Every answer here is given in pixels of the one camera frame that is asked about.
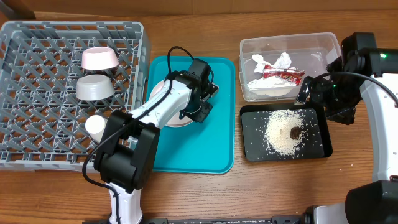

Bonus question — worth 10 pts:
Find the white tissue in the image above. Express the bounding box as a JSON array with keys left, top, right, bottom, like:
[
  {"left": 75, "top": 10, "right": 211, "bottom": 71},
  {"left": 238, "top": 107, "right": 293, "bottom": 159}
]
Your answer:
[{"left": 248, "top": 52, "right": 297, "bottom": 90}]

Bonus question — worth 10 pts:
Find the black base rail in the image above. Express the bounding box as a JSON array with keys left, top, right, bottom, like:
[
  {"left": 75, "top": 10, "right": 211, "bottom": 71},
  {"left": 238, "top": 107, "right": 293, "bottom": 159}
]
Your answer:
[{"left": 82, "top": 214, "right": 312, "bottom": 224}]

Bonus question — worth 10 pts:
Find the black rectangular tray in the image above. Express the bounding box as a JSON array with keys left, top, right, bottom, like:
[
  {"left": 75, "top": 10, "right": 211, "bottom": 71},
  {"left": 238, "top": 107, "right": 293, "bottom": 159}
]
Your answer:
[{"left": 239, "top": 100, "right": 333, "bottom": 162}]

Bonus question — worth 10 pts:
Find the grey bowl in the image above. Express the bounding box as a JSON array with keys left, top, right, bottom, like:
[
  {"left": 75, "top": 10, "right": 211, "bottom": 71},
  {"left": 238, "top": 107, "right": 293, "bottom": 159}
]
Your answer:
[{"left": 76, "top": 74, "right": 115, "bottom": 101}]

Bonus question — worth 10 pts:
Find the large white plate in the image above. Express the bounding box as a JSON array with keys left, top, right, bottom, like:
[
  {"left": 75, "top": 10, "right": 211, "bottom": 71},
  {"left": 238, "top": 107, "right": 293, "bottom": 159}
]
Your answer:
[{"left": 149, "top": 81, "right": 193, "bottom": 128}]

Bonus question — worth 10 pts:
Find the clear plastic waste bin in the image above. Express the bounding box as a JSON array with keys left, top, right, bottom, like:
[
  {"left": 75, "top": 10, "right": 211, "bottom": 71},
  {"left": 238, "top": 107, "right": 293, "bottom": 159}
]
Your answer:
[{"left": 239, "top": 32, "right": 341, "bottom": 102}]

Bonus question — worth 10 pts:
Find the grey plastic dish rack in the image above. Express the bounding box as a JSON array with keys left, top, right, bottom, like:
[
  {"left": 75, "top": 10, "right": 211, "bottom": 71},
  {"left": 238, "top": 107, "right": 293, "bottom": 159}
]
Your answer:
[{"left": 1, "top": 21, "right": 150, "bottom": 171}]

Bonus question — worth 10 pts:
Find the red snack wrapper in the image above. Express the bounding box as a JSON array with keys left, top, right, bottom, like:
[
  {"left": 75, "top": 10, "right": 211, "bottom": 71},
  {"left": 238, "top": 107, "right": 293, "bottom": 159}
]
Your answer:
[{"left": 263, "top": 65, "right": 305, "bottom": 86}]

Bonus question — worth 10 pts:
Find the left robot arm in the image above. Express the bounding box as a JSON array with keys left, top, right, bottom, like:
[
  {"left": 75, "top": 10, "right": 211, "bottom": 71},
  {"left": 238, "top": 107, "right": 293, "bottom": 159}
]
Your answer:
[{"left": 90, "top": 58, "right": 218, "bottom": 223}]

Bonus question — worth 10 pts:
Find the teal serving tray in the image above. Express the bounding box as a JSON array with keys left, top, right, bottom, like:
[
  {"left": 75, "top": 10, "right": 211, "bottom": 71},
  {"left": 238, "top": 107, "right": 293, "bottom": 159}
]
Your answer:
[{"left": 154, "top": 57, "right": 236, "bottom": 174}]

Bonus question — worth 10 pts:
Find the brown food scrap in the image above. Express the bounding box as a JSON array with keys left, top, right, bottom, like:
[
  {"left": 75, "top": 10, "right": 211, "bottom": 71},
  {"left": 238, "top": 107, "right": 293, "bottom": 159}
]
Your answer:
[{"left": 290, "top": 126, "right": 302, "bottom": 140}]

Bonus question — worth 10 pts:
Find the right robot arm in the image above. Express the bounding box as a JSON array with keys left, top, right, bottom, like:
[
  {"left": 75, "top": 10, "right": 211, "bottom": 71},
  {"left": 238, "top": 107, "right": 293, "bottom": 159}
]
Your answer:
[{"left": 295, "top": 32, "right": 397, "bottom": 223}]

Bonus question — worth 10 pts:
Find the pile of white rice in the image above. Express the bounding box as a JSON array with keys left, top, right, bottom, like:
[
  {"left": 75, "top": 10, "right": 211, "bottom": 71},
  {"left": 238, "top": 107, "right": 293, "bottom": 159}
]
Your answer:
[{"left": 245, "top": 108, "right": 324, "bottom": 157}]

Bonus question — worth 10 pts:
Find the small pink-white bowl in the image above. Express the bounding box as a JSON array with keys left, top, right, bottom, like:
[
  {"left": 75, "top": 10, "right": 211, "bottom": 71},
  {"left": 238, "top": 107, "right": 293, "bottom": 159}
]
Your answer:
[{"left": 81, "top": 47, "right": 119, "bottom": 70}]

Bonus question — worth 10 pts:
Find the white cup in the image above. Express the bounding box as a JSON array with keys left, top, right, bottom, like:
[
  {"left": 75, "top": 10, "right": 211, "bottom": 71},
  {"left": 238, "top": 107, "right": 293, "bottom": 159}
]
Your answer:
[{"left": 85, "top": 115, "right": 108, "bottom": 143}]

